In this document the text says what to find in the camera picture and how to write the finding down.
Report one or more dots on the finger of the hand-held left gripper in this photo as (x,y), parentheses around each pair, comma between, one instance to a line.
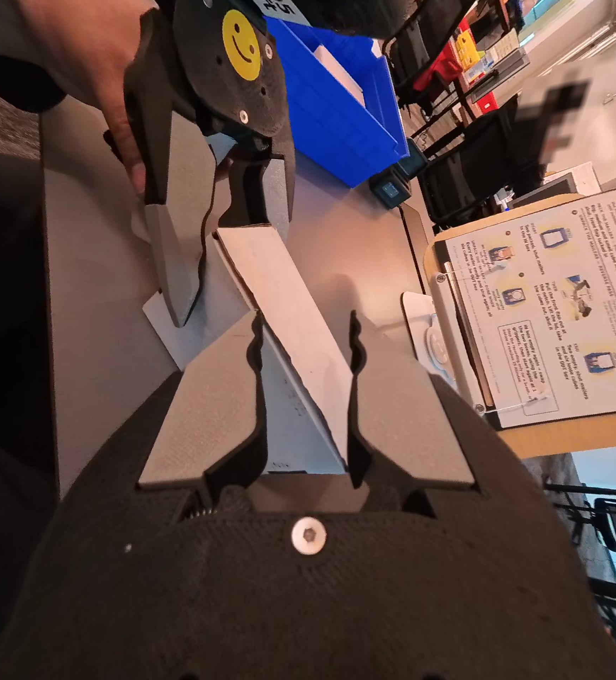
(278,191)
(180,212)

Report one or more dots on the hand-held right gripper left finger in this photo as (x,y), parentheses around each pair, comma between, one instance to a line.
(207,425)

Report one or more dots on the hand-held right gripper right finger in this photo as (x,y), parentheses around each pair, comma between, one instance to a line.
(409,425)

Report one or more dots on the blue plastic bin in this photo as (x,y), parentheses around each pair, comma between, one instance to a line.
(329,127)

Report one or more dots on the white mailer box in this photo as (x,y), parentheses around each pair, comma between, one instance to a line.
(339,74)
(286,297)

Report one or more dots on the person's left hand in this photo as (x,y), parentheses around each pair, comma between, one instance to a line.
(84,48)

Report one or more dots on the black electronic device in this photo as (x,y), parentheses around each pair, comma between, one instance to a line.
(393,180)

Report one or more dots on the printed instruction sheet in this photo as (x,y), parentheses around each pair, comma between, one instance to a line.
(552,318)

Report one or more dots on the red bag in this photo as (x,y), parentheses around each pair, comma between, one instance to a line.
(440,69)

